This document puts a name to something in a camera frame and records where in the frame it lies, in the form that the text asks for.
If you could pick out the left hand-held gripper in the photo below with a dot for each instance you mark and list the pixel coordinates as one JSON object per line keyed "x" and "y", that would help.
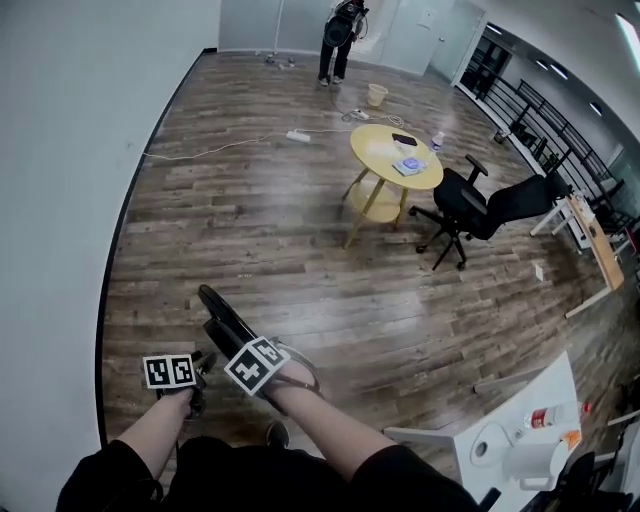
{"x": 169, "y": 371}

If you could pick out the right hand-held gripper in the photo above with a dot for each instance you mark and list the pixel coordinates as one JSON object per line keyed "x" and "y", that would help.
{"x": 256, "y": 366}

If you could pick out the black folding chair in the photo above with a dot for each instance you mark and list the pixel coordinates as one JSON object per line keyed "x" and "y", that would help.
{"x": 225, "y": 311}

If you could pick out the person's left forearm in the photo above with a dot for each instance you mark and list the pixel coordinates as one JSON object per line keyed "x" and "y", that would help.
{"x": 150, "y": 430}

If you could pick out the person's right forearm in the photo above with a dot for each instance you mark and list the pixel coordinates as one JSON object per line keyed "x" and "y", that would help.
{"x": 325, "y": 425}

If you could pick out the black office chair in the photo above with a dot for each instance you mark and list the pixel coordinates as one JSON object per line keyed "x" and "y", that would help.
{"x": 465, "y": 210}

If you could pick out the person's dark shoe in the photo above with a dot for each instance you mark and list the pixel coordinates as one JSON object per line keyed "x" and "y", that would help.
{"x": 276, "y": 434}

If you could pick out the person's black clothing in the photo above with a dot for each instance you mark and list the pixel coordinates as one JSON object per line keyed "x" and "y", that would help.
{"x": 250, "y": 477}

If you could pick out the white power strip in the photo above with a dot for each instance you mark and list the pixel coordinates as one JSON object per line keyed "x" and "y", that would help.
{"x": 357, "y": 114}
{"x": 298, "y": 135}

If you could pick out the purple and white packet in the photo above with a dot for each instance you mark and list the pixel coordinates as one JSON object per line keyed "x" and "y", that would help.
{"x": 410, "y": 165}

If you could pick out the yellow round table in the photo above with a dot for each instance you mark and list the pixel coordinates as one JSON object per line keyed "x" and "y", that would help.
{"x": 372, "y": 141}

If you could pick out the white table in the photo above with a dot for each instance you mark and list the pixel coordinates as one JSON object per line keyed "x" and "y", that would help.
{"x": 500, "y": 442}

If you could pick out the black flat case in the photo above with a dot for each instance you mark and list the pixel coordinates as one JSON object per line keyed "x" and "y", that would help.
{"x": 404, "y": 140}

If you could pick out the clear water bottle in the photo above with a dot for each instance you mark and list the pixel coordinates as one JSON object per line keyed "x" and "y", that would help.
{"x": 437, "y": 143}

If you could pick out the red label plastic bottle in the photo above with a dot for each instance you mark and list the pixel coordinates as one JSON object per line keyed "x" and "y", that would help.
{"x": 545, "y": 417}

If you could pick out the woven waste basket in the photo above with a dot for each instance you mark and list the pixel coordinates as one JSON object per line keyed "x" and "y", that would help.
{"x": 377, "y": 95}

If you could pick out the white card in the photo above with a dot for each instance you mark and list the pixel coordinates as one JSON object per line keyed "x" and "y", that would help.
{"x": 539, "y": 272}

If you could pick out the orange small object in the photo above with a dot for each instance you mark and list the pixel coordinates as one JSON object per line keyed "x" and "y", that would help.
{"x": 571, "y": 438}

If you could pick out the wooden desk with white legs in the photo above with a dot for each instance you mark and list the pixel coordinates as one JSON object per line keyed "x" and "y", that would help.
{"x": 600, "y": 250}

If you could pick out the white door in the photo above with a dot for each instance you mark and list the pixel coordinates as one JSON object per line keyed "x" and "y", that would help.
{"x": 450, "y": 50}

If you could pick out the black metal railing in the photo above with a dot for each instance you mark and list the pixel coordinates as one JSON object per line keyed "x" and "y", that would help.
{"x": 522, "y": 86}

